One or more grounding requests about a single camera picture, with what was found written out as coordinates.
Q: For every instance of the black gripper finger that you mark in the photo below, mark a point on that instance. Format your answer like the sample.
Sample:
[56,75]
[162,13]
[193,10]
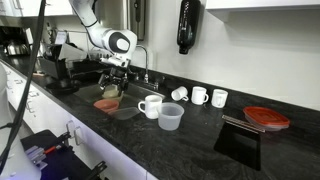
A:
[104,81]
[125,83]

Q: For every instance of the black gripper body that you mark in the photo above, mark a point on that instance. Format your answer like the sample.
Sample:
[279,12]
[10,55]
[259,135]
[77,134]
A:
[116,73]

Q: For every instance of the large clear plastic container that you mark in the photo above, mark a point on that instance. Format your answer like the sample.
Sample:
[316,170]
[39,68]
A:
[125,113]

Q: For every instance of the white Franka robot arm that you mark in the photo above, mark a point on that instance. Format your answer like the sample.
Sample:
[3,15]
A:
[100,36]

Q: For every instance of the beige bowl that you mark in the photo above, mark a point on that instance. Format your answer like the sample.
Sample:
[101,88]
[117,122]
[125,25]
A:
[113,95]

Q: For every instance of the stainless steel sink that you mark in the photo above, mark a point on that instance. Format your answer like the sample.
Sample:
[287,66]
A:
[88,92]

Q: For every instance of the salmon pink bowl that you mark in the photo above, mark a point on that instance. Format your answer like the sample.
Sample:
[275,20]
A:
[106,106]

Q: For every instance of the black dish rack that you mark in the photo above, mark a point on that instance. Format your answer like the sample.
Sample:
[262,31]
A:
[53,68]

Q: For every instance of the tall chrome faucet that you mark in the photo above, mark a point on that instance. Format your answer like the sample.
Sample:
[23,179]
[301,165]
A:
[146,66]

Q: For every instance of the white ceramic mug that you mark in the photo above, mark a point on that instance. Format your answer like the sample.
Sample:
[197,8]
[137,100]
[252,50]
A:
[179,93]
[151,106]
[220,98]
[199,96]

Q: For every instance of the translucent plastic cup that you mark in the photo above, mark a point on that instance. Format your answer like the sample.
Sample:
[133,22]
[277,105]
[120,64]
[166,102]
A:
[170,116]

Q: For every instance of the steel paper towel dispenser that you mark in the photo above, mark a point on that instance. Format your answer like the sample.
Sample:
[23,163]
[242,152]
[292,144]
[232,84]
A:
[140,16]

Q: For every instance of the white paper sheet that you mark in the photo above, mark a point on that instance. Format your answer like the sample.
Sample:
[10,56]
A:
[60,37]

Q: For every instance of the small wooden board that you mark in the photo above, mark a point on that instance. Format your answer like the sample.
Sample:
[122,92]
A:
[36,73]

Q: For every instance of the black orange bar clamp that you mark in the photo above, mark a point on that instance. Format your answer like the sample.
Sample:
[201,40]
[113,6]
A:
[58,142]
[96,170]

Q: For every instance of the black mounting board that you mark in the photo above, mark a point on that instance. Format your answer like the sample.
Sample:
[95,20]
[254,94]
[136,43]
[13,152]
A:
[63,163]

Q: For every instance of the stainless steel kettle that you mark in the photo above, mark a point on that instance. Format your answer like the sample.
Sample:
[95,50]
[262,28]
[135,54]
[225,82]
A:
[18,48]

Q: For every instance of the aluminium extrusion bar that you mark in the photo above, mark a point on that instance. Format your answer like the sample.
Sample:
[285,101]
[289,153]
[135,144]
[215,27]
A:
[35,154]

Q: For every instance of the white upper cabinet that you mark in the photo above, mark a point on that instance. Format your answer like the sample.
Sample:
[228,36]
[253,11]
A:
[266,6]
[20,8]

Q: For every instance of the brown striped flat box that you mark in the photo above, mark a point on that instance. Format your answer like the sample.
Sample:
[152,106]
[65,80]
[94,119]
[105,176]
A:
[243,124]

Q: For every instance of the red lidded container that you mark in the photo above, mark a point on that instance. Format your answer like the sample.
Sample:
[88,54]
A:
[266,116]

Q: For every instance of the black wall soap dispenser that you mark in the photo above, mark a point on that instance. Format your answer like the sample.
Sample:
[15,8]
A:
[188,26]

